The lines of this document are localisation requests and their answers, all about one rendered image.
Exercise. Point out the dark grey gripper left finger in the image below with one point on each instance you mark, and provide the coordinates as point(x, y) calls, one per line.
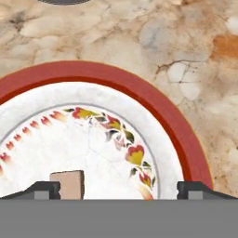
point(43, 189)

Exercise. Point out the dark grey round object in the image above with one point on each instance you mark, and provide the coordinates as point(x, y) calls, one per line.
point(63, 1)

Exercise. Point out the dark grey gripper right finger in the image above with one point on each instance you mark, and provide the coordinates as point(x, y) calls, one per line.
point(192, 189)

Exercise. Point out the light brown dessert block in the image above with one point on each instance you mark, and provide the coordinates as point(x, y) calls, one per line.
point(71, 185)

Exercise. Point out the red-rimmed white floral plate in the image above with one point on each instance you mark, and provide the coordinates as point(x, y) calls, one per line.
point(102, 93)

